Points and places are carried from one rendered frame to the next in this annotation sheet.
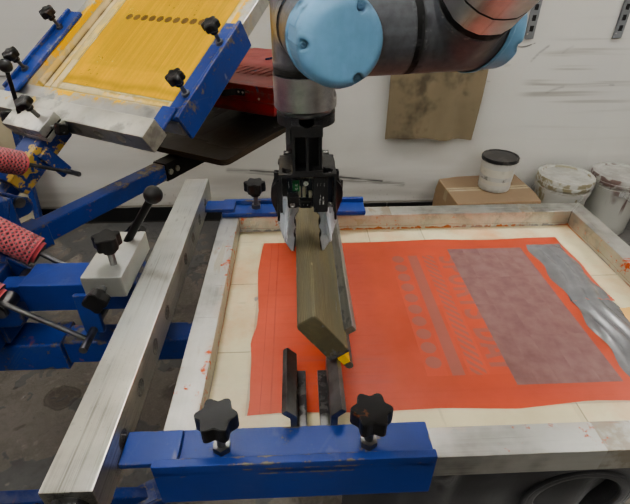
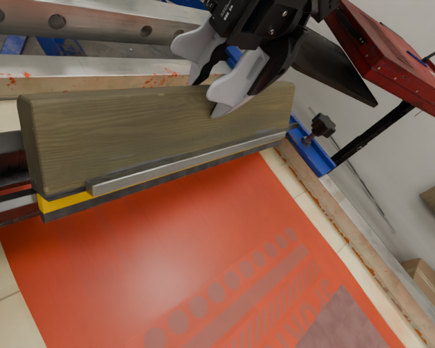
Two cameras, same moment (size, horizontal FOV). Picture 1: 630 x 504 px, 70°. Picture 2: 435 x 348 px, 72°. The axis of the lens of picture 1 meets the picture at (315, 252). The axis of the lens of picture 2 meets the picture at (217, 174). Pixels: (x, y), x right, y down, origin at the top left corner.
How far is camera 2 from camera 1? 0.41 m
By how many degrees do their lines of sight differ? 19
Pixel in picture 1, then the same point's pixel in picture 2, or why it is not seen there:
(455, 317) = (249, 337)
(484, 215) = (416, 307)
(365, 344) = (141, 240)
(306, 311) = (47, 96)
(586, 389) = not seen: outside the picture
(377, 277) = (251, 221)
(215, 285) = (134, 68)
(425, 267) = (300, 268)
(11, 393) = not seen: hidden behind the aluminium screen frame
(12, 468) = not seen: hidden behind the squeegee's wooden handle
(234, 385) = (6, 121)
